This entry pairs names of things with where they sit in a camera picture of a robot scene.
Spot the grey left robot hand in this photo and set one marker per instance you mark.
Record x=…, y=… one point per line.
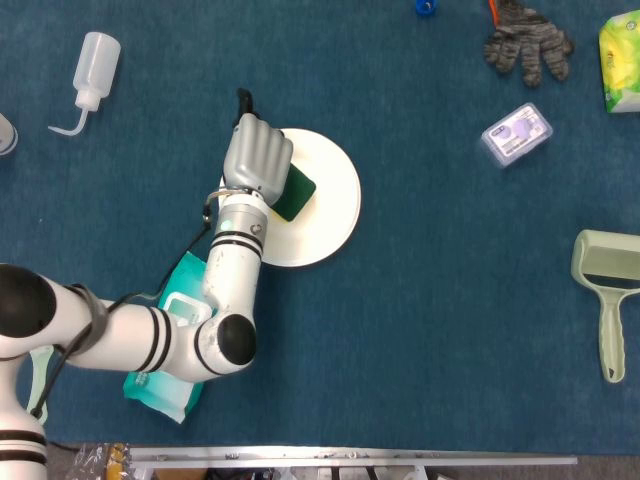
x=257, y=157

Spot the green and yellow sponge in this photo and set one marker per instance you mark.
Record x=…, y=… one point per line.
x=296, y=192

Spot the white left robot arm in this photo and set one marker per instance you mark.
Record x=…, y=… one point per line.
x=220, y=310

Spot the white round plate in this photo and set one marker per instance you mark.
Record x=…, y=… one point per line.
x=335, y=200

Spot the translucent squeeze wash bottle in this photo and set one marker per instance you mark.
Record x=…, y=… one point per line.
x=95, y=65

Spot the blue plastic clip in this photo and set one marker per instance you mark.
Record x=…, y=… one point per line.
x=425, y=6

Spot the blue felt table mat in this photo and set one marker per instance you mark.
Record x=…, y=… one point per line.
x=425, y=325

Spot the white cylindrical container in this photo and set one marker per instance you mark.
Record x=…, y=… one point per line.
x=6, y=136

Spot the teal wet wipes pack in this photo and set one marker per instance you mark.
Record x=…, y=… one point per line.
x=165, y=392

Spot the small clear plastic box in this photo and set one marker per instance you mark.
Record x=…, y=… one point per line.
x=517, y=136

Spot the grey knitted work glove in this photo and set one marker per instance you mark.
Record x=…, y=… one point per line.
x=530, y=42

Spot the pale green scrub brush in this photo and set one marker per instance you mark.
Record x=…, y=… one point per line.
x=36, y=370

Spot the clear yellow plastic bag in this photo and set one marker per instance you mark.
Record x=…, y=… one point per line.
x=102, y=460

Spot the pale green lint roller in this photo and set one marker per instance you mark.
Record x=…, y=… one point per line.
x=607, y=280

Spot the yellow green tissue pack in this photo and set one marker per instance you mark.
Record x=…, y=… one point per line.
x=622, y=65

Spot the aluminium table frame rail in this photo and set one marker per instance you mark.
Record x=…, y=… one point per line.
x=350, y=456

